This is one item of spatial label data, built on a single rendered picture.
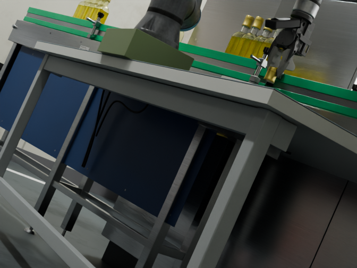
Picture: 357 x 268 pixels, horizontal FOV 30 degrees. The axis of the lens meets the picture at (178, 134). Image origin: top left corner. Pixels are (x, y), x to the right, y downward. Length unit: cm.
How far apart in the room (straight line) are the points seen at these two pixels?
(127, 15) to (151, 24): 355
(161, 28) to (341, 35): 76
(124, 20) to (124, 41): 361
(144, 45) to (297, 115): 69
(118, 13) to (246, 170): 425
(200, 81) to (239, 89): 16
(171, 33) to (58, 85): 124
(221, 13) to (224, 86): 154
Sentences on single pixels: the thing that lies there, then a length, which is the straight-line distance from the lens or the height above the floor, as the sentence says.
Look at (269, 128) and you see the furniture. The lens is 137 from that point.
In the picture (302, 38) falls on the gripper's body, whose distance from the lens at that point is 213.
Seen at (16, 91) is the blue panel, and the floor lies 53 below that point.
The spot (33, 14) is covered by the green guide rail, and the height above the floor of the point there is 93.
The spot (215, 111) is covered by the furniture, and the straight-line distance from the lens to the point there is 152.
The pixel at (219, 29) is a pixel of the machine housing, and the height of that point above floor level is 113.
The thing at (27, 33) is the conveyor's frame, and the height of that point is 82.
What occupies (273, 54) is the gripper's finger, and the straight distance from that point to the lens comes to 213.
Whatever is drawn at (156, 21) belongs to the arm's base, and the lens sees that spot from 201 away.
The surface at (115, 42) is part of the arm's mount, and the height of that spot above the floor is 78.
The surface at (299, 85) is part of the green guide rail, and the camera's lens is 227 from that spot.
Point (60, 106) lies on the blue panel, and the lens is 307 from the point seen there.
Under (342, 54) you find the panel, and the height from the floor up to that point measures 112.
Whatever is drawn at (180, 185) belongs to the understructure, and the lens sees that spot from 231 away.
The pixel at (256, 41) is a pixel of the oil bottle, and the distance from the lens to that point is 250.
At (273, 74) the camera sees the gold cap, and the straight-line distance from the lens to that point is 209.
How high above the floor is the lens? 55
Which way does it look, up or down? 2 degrees up
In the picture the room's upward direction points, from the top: 24 degrees clockwise
